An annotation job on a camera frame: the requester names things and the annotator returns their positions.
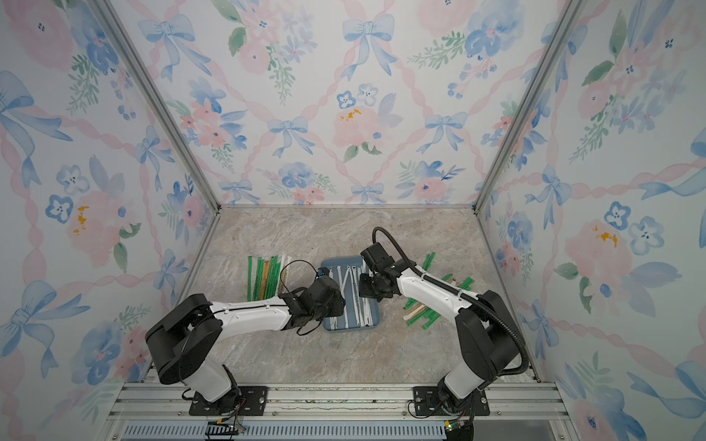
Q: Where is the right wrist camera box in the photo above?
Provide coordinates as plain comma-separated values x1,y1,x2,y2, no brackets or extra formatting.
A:
360,243,395,273

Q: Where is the green wrapped straw far left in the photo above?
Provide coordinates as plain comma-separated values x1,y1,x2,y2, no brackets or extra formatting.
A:
246,257,253,302

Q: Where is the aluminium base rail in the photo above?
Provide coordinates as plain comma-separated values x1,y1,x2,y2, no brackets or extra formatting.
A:
98,383,578,440

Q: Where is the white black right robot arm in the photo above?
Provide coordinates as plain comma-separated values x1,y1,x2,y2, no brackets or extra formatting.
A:
360,255,530,404

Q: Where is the brown paper wrapped straw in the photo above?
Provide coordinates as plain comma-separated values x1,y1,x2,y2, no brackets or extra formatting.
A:
259,260,271,301

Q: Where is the green straws pile right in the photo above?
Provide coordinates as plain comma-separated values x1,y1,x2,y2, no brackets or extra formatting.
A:
397,253,479,325

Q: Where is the thin black left cable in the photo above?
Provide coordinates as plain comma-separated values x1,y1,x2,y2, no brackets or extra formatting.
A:
278,258,321,296

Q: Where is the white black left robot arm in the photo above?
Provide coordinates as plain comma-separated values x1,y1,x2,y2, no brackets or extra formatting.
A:
145,276,345,404

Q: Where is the black corrugated cable conduit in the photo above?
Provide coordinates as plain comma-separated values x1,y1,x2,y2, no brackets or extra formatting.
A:
371,226,531,377

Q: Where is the aluminium frame post right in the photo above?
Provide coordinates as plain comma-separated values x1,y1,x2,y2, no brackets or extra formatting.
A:
474,0,585,216

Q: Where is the white printed straw pile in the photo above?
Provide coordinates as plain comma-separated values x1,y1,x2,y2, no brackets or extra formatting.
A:
279,254,290,291

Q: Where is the blue plastic storage tray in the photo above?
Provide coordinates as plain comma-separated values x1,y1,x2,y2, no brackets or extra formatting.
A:
321,257,381,333

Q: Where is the thick white straw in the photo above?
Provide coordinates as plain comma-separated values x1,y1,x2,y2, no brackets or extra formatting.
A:
336,266,360,330

